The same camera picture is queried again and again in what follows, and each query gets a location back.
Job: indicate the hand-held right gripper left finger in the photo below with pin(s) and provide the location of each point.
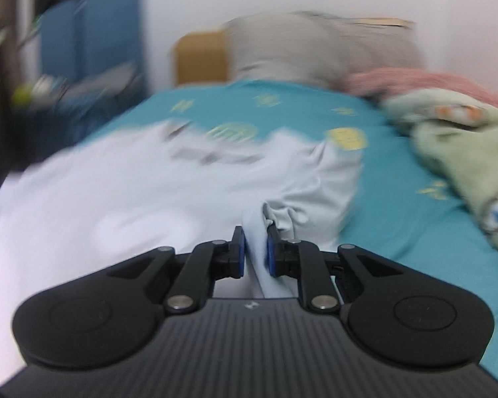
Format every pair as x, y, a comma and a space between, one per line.
241, 253

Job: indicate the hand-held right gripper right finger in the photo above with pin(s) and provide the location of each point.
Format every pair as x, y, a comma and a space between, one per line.
270, 253

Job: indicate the white t-shirt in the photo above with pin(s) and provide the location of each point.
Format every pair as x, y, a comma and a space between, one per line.
128, 215

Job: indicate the teal smiley print bed sheet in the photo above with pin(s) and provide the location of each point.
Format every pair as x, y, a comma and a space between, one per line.
398, 199

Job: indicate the grey pillow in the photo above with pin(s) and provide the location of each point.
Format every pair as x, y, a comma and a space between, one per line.
315, 45

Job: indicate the green cartoon print blanket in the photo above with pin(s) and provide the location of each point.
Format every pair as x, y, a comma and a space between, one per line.
460, 141

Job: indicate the pink fluffy blanket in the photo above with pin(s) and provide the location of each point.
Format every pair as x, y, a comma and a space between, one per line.
419, 83

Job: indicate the blue fabric chair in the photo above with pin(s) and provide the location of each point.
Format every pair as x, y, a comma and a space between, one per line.
95, 37

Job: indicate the yellow-green ball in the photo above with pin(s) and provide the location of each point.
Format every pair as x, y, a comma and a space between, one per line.
22, 95

